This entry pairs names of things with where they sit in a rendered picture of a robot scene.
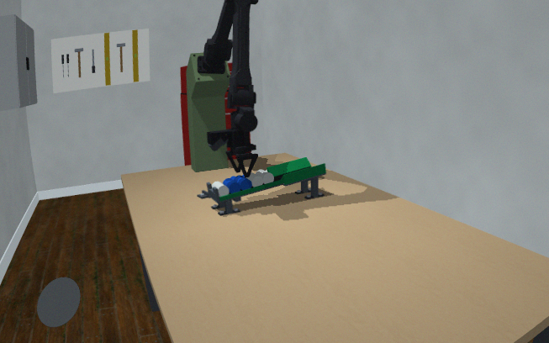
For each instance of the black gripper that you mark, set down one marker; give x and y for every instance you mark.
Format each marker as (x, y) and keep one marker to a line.
(241, 155)

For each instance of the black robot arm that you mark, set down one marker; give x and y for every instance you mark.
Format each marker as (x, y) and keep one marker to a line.
(236, 12)

